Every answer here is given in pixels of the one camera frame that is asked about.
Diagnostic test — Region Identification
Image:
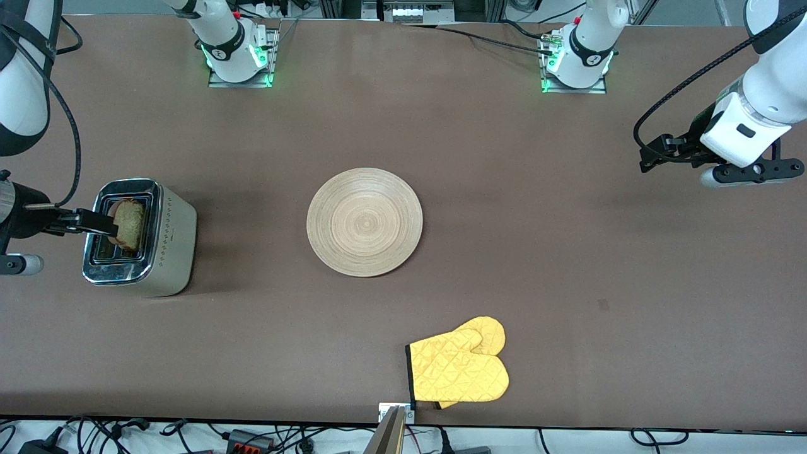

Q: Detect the silver mounting bracket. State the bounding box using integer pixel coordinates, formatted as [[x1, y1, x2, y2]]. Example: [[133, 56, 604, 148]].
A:
[[378, 402, 416, 424]]

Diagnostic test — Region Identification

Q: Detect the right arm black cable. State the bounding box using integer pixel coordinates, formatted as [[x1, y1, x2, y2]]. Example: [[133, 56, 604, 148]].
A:
[[0, 16, 84, 210]]

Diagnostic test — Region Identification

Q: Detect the aluminium camera stand beam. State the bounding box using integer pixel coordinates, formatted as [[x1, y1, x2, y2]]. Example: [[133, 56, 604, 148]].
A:
[[363, 405, 408, 454]]

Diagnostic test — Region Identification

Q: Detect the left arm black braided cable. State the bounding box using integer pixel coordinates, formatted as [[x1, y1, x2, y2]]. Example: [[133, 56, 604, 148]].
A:
[[633, 6, 807, 161]]

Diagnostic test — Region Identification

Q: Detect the thick black table cable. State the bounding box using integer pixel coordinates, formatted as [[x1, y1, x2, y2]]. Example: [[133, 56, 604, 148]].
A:
[[500, 19, 557, 41]]

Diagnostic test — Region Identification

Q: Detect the brown bread slice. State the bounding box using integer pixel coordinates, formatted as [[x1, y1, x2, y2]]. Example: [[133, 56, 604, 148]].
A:
[[106, 199, 147, 252]]

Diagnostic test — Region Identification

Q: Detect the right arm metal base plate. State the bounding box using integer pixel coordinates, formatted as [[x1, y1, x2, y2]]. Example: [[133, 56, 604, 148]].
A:
[[207, 26, 279, 88]]

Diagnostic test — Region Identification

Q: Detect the white power strip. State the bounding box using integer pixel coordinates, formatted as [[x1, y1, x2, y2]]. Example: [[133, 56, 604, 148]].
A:
[[383, 5, 456, 23]]

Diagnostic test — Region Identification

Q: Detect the black power adapter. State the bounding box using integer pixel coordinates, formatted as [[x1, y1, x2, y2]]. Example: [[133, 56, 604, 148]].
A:
[[18, 439, 69, 454]]

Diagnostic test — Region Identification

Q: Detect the black looped floor cable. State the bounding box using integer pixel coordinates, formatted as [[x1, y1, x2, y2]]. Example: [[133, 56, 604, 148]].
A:
[[630, 428, 689, 446]]

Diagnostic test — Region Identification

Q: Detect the black orange connector block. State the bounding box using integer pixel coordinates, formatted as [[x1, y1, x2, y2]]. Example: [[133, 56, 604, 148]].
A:
[[226, 429, 276, 453]]

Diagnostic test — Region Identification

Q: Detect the black plug box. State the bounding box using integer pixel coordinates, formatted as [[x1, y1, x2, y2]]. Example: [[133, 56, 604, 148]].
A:
[[438, 429, 492, 454]]

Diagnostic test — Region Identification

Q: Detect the thin black table cable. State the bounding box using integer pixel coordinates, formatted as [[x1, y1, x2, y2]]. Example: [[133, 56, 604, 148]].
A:
[[403, 24, 555, 56]]

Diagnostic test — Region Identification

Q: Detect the silver two-slot toaster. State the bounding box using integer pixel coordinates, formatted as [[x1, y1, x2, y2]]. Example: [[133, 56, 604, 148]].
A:
[[82, 177, 198, 298]]

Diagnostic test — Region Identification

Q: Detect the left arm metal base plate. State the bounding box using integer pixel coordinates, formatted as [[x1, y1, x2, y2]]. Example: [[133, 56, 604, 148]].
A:
[[540, 30, 608, 95]]

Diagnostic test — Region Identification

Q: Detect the round wooden plate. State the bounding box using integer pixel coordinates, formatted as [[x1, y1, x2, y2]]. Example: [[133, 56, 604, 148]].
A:
[[306, 167, 424, 278]]

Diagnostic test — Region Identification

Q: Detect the black cable connector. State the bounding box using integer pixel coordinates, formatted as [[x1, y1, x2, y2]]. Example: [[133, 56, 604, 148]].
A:
[[108, 417, 151, 437]]

